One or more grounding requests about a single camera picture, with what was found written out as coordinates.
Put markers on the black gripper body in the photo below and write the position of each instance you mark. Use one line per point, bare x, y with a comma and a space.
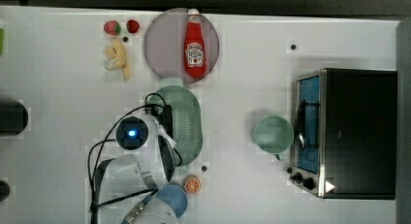
166, 119

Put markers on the green plastic strainer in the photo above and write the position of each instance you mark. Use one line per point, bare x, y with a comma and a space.
187, 125

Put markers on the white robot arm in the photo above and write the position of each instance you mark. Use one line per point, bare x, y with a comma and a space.
146, 165

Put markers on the red ketchup bottle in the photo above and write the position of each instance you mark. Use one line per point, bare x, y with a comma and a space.
194, 46

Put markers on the grey round plate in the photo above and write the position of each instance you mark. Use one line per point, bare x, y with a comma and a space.
163, 45

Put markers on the peeled toy banana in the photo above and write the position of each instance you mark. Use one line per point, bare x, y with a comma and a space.
117, 58

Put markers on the toy orange slice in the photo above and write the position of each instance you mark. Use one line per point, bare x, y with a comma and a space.
192, 184

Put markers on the blue bowl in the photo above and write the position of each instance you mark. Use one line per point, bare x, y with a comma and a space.
171, 200

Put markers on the small red toy strawberry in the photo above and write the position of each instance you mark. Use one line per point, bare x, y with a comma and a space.
133, 26

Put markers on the red green toy strawberry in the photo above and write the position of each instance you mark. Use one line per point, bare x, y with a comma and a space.
112, 28

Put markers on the green mug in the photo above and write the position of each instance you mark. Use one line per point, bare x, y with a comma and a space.
273, 134

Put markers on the black toaster oven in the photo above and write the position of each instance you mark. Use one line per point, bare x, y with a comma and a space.
345, 123

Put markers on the dark grey cup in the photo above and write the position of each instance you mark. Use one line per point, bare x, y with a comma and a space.
5, 190

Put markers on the green bottle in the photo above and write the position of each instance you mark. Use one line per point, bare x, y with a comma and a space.
2, 32

